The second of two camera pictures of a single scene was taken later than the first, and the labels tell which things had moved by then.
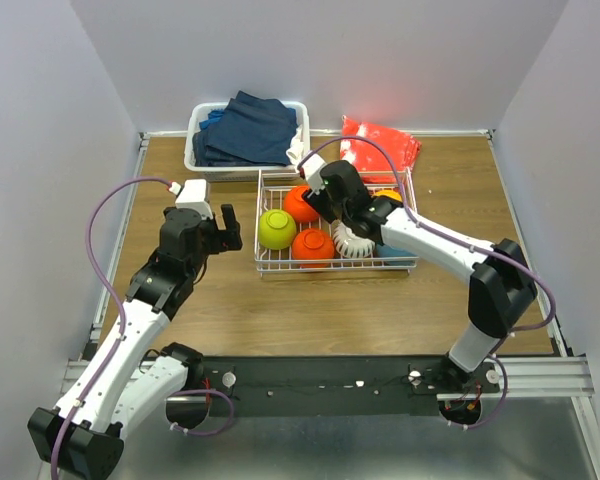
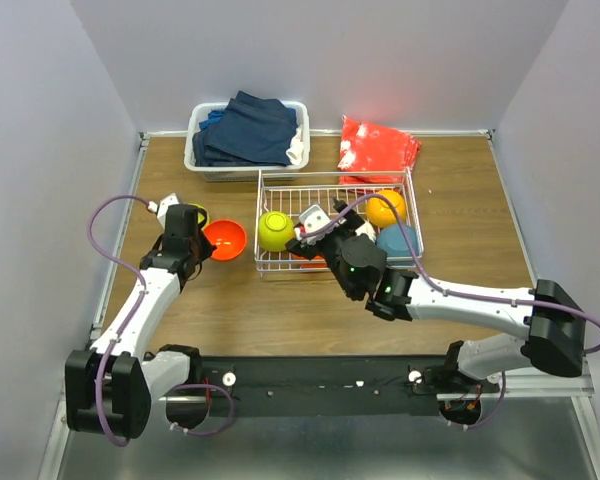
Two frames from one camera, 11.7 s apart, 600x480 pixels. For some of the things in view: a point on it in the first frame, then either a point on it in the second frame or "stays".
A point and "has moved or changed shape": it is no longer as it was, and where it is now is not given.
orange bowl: [295, 204] has moved or changed shape
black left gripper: [225, 240] stays
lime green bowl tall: [277, 229] stays
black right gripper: [317, 203] → [347, 228]
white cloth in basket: [297, 148] stays
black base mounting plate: [337, 386] stays
